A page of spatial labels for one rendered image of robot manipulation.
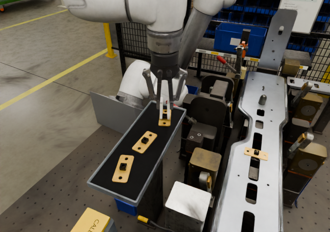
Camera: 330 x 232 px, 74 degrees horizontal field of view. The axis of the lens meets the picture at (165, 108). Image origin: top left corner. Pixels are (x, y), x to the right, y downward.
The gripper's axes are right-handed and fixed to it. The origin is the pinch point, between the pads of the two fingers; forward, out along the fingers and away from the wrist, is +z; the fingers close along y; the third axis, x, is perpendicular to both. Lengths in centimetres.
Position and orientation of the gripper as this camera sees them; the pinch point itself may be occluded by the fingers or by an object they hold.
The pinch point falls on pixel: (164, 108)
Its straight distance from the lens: 70.7
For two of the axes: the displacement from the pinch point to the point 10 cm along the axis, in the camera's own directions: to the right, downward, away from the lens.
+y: 10.0, 0.3, -0.5
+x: 0.6, -6.2, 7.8
